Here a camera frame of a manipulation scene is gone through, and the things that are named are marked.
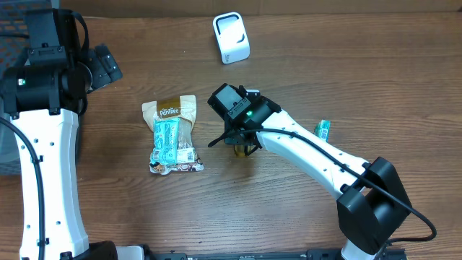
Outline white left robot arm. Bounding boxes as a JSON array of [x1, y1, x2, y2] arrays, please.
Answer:
[[1, 9, 123, 259]]

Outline brown white snack bag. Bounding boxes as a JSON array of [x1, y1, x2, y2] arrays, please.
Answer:
[[141, 95, 204, 175]]

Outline teal snack packet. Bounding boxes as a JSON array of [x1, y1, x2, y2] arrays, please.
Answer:
[[150, 118, 180, 165]]

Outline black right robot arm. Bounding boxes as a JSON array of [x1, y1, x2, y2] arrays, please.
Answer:
[[207, 84, 411, 259]]

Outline small teal white carton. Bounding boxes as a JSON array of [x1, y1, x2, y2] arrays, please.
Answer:
[[314, 119, 331, 142]]

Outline white barcode scanner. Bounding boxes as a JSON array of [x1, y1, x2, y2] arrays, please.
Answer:
[[212, 12, 250, 64]]

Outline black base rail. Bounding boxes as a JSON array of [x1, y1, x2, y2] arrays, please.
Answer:
[[115, 245, 409, 260]]

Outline yellow liquid glass bottle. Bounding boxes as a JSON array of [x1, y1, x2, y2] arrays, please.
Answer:
[[234, 144, 253, 157]]

